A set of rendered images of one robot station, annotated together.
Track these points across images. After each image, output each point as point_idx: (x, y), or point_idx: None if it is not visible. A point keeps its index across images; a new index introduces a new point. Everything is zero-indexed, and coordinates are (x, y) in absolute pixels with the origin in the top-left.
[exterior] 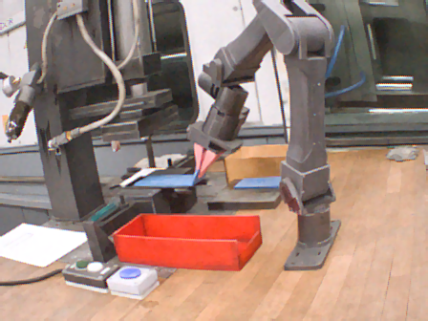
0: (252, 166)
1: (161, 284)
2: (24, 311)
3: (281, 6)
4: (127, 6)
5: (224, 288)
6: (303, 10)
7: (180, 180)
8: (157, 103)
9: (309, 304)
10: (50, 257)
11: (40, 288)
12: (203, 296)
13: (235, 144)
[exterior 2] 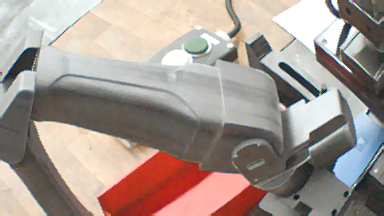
0: None
1: (127, 150)
2: (140, 2)
3: (10, 66)
4: None
5: (78, 194)
6: (3, 98)
7: (340, 168)
8: (345, 63)
9: (12, 215)
10: (304, 31)
11: (204, 12)
12: (72, 173)
13: (276, 210)
